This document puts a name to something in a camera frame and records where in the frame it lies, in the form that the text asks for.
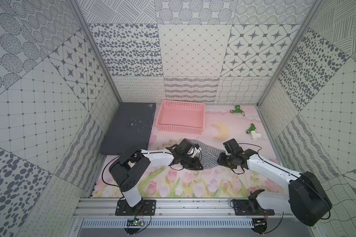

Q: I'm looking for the white plastic pipe elbow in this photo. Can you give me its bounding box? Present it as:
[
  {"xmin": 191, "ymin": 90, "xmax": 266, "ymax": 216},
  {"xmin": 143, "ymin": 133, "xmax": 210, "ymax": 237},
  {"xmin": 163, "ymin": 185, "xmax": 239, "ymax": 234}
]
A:
[{"xmin": 250, "ymin": 130, "xmax": 262, "ymax": 140}]

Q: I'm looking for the blue network switch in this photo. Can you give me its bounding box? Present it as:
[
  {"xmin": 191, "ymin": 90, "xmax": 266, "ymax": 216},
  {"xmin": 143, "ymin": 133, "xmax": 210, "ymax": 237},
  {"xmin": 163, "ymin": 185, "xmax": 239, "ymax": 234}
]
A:
[{"xmin": 100, "ymin": 102, "xmax": 156, "ymax": 156}]

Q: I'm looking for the green tap with silver nozzle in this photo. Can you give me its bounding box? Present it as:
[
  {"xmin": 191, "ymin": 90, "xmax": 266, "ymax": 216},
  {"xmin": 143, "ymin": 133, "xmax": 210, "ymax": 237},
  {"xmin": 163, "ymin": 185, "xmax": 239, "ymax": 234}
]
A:
[{"xmin": 230, "ymin": 105, "xmax": 245, "ymax": 116}]

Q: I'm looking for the green tap with brass thread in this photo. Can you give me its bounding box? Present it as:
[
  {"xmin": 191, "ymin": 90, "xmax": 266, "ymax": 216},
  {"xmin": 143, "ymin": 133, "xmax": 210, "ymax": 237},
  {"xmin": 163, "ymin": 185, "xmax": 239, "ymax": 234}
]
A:
[{"xmin": 246, "ymin": 123, "xmax": 256, "ymax": 134}]

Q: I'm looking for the pink perforated plastic basket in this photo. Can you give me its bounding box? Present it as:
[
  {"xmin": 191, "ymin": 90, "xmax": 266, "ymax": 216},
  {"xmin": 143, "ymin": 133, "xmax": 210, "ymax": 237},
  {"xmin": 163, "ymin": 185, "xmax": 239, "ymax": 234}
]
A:
[{"xmin": 156, "ymin": 100, "xmax": 205, "ymax": 134}]

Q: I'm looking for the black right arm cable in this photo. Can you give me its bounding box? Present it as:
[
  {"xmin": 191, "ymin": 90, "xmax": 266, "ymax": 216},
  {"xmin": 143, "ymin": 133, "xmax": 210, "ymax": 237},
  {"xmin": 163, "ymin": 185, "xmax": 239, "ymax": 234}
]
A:
[{"xmin": 238, "ymin": 143, "xmax": 331, "ymax": 220}]

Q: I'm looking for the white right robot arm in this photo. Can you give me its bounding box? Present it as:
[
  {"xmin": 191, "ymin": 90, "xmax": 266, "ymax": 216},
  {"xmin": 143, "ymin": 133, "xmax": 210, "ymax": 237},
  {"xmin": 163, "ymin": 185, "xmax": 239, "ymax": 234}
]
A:
[{"xmin": 218, "ymin": 139, "xmax": 332, "ymax": 226}]

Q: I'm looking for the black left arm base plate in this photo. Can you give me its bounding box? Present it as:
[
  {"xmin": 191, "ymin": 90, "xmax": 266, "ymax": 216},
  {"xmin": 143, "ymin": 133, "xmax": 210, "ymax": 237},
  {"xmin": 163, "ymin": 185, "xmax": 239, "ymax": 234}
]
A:
[{"xmin": 115, "ymin": 199, "xmax": 156, "ymax": 216}]

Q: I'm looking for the grey striped square dishcloth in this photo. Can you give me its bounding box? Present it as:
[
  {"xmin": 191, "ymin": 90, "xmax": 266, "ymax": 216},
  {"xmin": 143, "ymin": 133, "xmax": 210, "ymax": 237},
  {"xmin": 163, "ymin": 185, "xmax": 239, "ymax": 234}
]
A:
[{"xmin": 191, "ymin": 140, "xmax": 225, "ymax": 170}]

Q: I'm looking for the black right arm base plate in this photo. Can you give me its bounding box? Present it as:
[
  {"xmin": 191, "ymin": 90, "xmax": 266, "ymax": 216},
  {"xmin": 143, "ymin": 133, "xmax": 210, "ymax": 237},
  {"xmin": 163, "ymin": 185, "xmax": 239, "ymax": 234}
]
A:
[{"xmin": 229, "ymin": 199, "xmax": 275, "ymax": 216}]

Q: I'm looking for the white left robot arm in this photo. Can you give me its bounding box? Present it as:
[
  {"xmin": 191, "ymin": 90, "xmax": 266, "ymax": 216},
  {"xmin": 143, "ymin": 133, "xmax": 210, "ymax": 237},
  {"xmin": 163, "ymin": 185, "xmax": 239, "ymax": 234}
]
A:
[{"xmin": 108, "ymin": 139, "xmax": 204, "ymax": 208}]

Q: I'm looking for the aluminium mounting rail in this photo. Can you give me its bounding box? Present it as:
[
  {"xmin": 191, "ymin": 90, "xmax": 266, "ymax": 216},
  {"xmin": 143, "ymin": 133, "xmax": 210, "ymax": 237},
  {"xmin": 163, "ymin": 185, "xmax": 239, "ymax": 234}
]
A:
[{"xmin": 72, "ymin": 197, "xmax": 318, "ymax": 220}]

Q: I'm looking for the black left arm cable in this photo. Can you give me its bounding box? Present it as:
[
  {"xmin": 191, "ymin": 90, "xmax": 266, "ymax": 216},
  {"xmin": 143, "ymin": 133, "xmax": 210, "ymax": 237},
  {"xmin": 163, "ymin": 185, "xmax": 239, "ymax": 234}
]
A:
[{"xmin": 101, "ymin": 152, "xmax": 137, "ymax": 188}]

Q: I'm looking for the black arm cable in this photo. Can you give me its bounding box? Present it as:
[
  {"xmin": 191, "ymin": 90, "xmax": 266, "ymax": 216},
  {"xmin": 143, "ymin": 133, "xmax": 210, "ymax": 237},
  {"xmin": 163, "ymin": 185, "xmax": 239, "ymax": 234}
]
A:
[
  {"xmin": 238, "ymin": 143, "xmax": 331, "ymax": 220},
  {"xmin": 101, "ymin": 152, "xmax": 137, "ymax": 188}
]

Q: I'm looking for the small green circuit board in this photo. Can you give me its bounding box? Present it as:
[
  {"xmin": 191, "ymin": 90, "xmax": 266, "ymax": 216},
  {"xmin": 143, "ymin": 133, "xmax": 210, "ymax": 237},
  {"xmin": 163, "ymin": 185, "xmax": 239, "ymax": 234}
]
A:
[{"xmin": 127, "ymin": 218, "xmax": 144, "ymax": 228}]

